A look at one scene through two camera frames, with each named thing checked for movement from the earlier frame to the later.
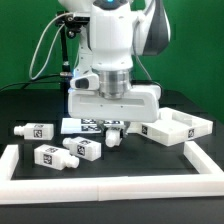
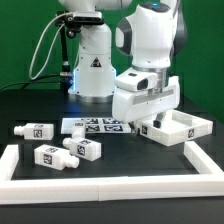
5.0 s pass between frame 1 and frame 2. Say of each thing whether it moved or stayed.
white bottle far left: stayed
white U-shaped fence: stayed
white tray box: stayed
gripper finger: moved
